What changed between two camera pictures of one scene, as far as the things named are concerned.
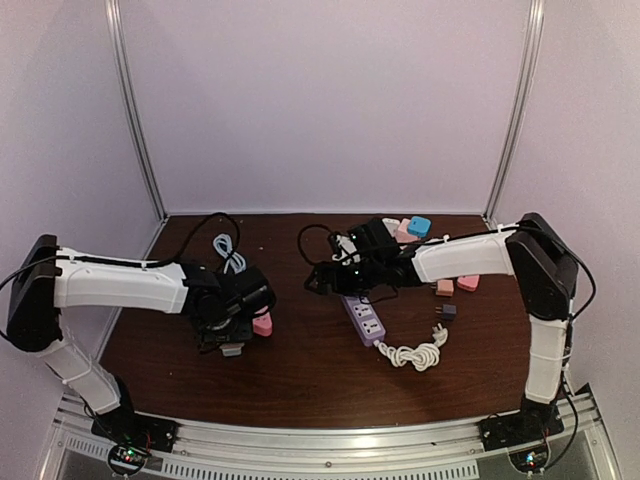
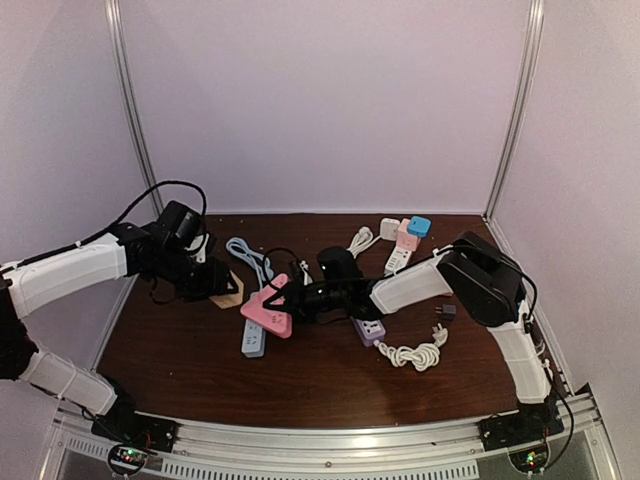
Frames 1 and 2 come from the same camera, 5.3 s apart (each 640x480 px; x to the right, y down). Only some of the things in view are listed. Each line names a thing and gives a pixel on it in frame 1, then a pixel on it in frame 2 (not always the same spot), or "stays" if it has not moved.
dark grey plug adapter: x=449 y=311 stays
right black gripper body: x=359 y=283 → x=311 y=304
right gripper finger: x=324 y=279 → x=291 y=293
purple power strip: x=364 y=319 stays
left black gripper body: x=227 y=330 → x=190 y=281
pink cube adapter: x=403 y=234 stays
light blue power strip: x=232 y=349 → x=253 y=339
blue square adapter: x=418 y=226 stays
